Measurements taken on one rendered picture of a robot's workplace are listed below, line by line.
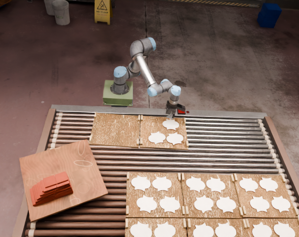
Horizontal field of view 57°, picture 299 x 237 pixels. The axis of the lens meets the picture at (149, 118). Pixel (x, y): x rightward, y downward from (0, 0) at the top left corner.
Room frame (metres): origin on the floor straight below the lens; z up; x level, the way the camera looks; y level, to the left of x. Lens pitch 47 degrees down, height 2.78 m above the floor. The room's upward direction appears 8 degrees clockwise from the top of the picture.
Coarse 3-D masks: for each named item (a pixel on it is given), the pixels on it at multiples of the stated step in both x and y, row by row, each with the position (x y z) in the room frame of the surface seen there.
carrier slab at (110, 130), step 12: (96, 120) 1.58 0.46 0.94; (108, 120) 1.60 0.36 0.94; (120, 120) 1.61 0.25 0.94; (132, 120) 1.63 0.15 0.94; (96, 132) 1.45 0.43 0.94; (108, 132) 1.46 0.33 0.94; (120, 132) 1.48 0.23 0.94; (132, 132) 1.50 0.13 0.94; (96, 144) 1.32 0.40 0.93; (108, 144) 1.34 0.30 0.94; (120, 144) 1.35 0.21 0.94; (132, 144) 1.37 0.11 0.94
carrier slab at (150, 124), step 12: (144, 120) 1.65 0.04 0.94; (156, 120) 1.67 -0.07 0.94; (180, 120) 1.71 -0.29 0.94; (144, 132) 1.52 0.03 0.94; (156, 132) 1.53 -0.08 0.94; (168, 132) 1.55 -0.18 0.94; (180, 132) 1.57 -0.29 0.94; (144, 144) 1.38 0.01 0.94; (156, 144) 1.40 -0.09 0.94; (168, 144) 1.42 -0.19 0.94; (180, 144) 1.44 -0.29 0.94
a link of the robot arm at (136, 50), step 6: (138, 42) 1.92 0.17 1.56; (132, 48) 1.87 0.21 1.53; (138, 48) 1.87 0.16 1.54; (132, 54) 1.83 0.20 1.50; (138, 54) 1.83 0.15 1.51; (138, 60) 1.80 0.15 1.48; (144, 60) 1.81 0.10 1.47; (138, 66) 1.77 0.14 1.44; (144, 66) 1.76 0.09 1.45; (144, 72) 1.72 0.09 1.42; (150, 72) 1.73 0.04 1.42; (144, 78) 1.70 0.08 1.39; (150, 78) 1.68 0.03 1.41; (150, 84) 1.65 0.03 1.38; (156, 84) 1.66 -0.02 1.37; (150, 90) 1.59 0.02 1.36; (156, 90) 1.61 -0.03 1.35; (162, 90) 1.64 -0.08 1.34
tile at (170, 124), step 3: (168, 120) 1.68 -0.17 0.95; (171, 120) 1.69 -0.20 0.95; (174, 120) 1.69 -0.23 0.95; (162, 123) 1.64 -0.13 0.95; (165, 123) 1.64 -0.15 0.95; (168, 123) 1.65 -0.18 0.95; (171, 123) 1.65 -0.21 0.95; (174, 123) 1.66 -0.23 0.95; (177, 123) 1.66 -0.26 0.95; (165, 126) 1.60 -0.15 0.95; (168, 126) 1.61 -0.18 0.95; (171, 126) 1.61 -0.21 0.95; (174, 126) 1.62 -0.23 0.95; (177, 126) 1.62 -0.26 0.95; (168, 129) 1.58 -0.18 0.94; (171, 129) 1.59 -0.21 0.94; (174, 129) 1.59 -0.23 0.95
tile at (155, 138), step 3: (150, 135) 1.48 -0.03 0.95; (153, 135) 1.48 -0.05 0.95; (156, 135) 1.49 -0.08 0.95; (159, 135) 1.49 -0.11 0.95; (162, 135) 1.50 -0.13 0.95; (150, 138) 1.45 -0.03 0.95; (153, 138) 1.45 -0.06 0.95; (156, 138) 1.46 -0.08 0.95; (159, 138) 1.46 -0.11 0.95; (162, 138) 1.47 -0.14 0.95; (150, 141) 1.42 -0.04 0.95; (153, 141) 1.42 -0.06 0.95; (156, 141) 1.43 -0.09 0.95; (159, 141) 1.43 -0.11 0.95; (162, 141) 1.44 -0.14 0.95
